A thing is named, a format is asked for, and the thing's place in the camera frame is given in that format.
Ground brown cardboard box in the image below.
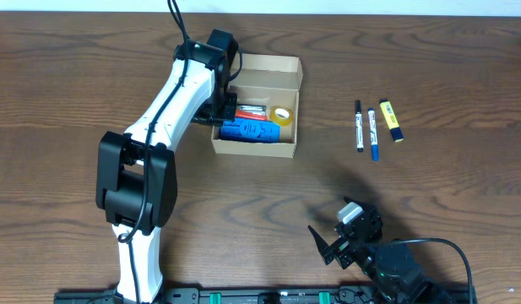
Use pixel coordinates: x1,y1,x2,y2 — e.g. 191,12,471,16
211,53,303,158

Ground yellow tape roll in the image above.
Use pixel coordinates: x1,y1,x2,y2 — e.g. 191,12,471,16
269,106,294,127

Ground blue whiteboard marker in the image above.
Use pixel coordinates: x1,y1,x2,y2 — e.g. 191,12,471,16
367,108,379,161

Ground black whiteboard marker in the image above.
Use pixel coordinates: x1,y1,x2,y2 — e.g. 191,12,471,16
355,100,364,153

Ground yellow highlighter pen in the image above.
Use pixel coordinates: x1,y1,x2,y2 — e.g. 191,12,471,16
379,99,404,142

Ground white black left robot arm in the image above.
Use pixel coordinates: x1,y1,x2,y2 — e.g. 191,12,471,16
95,30,242,303

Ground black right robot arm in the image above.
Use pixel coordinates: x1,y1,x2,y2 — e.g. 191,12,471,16
308,197,454,303

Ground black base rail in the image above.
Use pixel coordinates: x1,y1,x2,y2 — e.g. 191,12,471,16
53,285,469,304

